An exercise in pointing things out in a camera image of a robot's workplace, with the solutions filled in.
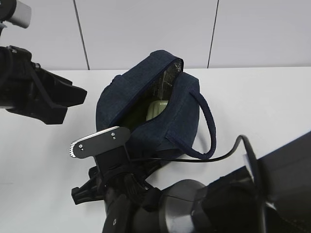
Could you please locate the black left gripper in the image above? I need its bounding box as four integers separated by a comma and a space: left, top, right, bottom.
4, 46, 87, 125

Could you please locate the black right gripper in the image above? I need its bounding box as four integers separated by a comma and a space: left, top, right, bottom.
71, 165, 160, 206

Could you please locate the green lidded glass food container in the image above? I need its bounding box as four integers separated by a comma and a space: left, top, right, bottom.
146, 100, 169, 121

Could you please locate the dark blue insulated lunch bag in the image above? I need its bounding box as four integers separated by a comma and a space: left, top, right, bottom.
96, 50, 217, 159

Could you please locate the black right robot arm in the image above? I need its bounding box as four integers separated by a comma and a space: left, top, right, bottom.
71, 133, 311, 233

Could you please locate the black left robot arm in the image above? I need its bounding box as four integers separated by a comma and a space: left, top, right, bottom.
0, 46, 87, 125

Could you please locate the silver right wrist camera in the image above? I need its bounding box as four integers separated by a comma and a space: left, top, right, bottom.
69, 126, 131, 173

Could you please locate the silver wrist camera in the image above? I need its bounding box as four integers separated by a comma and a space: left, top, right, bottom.
69, 126, 131, 173
0, 0, 32, 29

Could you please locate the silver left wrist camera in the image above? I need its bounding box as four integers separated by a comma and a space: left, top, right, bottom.
0, 0, 32, 29

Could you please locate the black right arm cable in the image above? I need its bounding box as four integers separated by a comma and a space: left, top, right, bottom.
131, 134, 260, 195

